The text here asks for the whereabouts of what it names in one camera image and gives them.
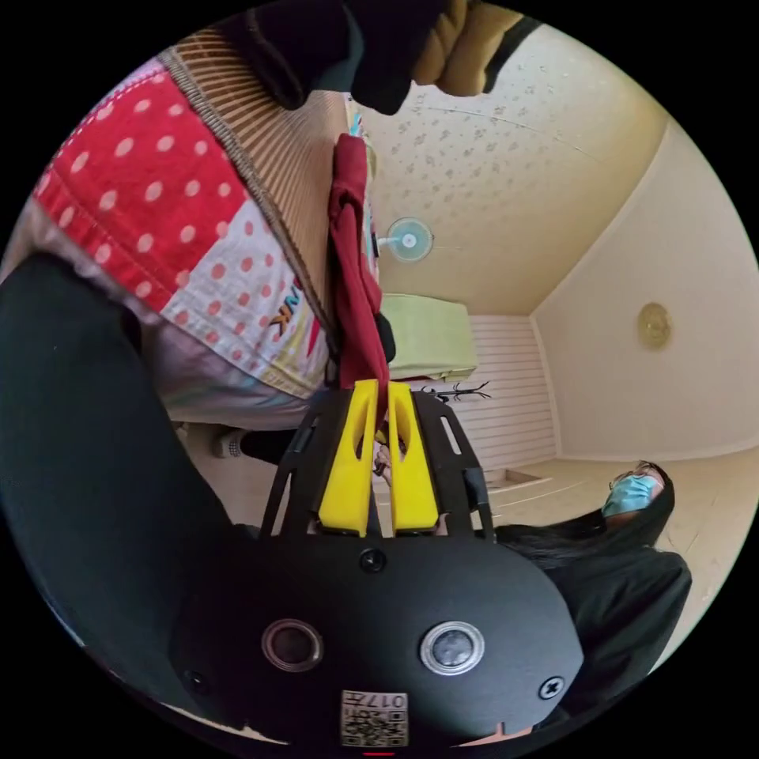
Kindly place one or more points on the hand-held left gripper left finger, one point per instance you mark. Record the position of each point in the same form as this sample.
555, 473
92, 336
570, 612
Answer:
347, 474

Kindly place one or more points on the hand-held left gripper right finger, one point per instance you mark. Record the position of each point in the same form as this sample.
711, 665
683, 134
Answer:
415, 486

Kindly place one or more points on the red long sleeve shirt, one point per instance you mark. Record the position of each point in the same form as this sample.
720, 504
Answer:
354, 284

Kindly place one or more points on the person's left hand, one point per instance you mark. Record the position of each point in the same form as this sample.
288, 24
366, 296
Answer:
495, 738

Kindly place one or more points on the black coat rack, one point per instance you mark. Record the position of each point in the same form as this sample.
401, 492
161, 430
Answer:
459, 392

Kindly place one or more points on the green curtain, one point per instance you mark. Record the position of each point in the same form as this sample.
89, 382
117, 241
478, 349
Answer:
430, 335

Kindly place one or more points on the person's body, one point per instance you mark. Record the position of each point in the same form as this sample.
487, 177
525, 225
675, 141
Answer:
89, 427

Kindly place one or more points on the round ceiling lamp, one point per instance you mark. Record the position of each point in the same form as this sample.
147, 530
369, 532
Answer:
654, 326

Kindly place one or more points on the bed with woven mat and dotted quilt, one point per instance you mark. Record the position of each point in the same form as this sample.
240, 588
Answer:
178, 195

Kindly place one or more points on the pile of clothes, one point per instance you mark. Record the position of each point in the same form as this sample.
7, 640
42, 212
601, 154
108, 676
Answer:
367, 53

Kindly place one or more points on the light blue wall fan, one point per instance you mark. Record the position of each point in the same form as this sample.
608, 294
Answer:
409, 240

